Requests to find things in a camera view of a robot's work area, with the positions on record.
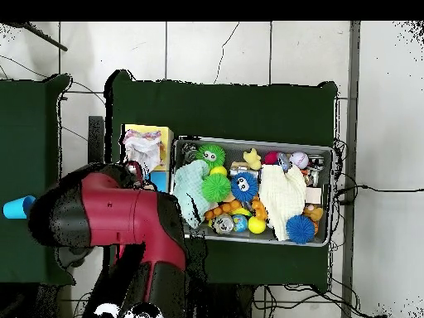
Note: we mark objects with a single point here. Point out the globe print ball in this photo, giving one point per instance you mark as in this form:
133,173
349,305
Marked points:
240,223

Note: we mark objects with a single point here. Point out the cream knitted cloth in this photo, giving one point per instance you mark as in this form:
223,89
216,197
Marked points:
281,198

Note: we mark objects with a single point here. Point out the white paper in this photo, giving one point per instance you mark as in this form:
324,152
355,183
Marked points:
142,149

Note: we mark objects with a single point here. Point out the green spiky googly-eyed ball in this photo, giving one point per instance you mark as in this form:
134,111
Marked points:
211,155

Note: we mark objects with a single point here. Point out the grey stand foot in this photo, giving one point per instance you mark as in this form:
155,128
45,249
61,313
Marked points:
74,256

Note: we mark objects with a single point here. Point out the mint knitted cloth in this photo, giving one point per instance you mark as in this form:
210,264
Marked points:
188,182

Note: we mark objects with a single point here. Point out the dark green table cloth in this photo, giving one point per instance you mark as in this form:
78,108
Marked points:
29,132
232,109

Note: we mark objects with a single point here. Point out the yellow foam toy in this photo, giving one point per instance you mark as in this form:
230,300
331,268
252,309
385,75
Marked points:
252,159

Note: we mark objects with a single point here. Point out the blue round object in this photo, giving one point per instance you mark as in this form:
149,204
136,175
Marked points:
15,208

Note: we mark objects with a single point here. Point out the black upright panel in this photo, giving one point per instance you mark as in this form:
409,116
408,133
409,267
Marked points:
96,139

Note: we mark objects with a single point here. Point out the blue spiky googly-eyed ball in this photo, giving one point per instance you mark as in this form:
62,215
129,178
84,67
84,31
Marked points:
244,187
300,229

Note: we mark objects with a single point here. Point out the dark rod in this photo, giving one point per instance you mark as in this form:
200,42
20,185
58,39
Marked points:
43,37

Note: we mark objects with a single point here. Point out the yellow ball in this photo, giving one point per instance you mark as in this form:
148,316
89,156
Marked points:
219,171

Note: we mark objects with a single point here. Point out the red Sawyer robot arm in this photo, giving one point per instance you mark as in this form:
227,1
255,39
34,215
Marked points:
119,212

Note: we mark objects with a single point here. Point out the white baseball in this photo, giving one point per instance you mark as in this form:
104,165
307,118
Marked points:
299,160

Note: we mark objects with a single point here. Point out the shallow grey mesh bin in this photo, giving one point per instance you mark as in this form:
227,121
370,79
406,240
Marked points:
233,150

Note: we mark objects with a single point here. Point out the crushed silver can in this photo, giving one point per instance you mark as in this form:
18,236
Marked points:
223,224

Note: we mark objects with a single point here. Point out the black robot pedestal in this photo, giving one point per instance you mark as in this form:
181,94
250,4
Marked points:
235,304

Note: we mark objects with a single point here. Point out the wooden box with three holes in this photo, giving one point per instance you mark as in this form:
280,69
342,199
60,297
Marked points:
167,135

